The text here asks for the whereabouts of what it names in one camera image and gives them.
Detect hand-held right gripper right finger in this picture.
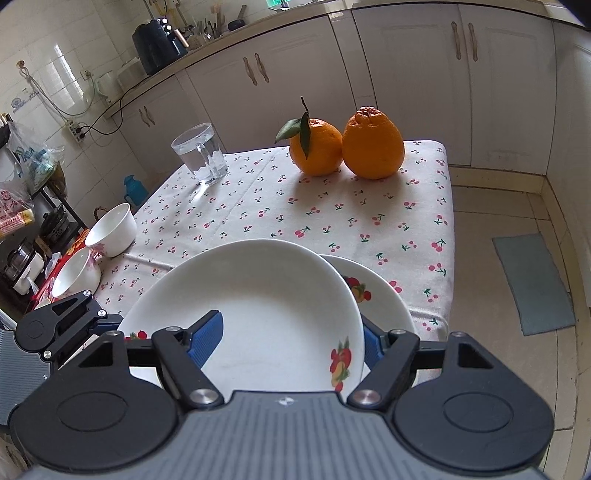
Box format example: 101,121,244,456
347,316,495,409

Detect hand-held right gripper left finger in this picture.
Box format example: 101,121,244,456
76,310,226,409

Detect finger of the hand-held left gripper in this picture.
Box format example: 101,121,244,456
45,290,124,370

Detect white fruit-print plate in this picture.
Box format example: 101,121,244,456
320,255,419,342
115,239,365,393

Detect red cardboard box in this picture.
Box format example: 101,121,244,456
32,230,93,311

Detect blue thermos jug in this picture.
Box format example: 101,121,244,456
124,174,149,204

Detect cherry print tablecloth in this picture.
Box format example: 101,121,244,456
95,138,456,344

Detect plastic bags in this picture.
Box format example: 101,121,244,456
0,120,66,220

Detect grey floor mat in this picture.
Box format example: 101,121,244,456
492,233,576,337

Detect glass mug with water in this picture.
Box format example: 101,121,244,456
171,123,229,186

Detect white power strip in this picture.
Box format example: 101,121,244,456
67,120,91,145

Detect bumpy orange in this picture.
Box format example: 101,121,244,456
342,106,406,180

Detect orange with green leaf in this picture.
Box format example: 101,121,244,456
276,97,343,177

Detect white electric kettle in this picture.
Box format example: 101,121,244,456
96,70,116,106

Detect white kitchen appliance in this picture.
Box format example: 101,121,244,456
115,58,147,90

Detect black air fryer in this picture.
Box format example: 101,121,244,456
132,18,188,77

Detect beige kitchen countertop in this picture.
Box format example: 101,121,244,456
108,0,462,121

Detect utensil holder with utensils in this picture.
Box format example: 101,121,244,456
194,9,227,43

